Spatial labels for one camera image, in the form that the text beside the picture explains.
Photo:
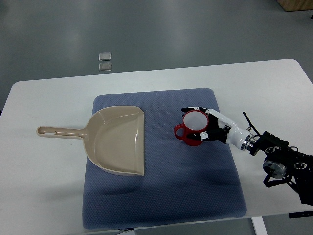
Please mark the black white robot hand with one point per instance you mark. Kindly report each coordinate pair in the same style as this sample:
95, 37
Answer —
223, 129

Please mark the red cup white inside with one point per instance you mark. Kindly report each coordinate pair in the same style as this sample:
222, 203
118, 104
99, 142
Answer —
193, 122

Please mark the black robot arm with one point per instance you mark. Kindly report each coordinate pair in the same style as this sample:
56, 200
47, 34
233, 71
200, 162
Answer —
283, 164

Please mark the beige plastic dustpan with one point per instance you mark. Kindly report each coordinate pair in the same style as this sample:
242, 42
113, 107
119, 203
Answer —
113, 139

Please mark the blue grey fabric mat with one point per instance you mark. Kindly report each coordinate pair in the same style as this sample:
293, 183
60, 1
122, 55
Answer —
181, 183

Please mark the white table leg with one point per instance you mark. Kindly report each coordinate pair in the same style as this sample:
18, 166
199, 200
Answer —
259, 226

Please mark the black table control panel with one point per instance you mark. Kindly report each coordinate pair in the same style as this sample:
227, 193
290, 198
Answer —
301, 214

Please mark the upper metal floor plate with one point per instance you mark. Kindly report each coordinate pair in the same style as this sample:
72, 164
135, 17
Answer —
104, 56

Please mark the wooden furniture corner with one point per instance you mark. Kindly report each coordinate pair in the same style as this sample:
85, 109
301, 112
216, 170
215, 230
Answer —
296, 5

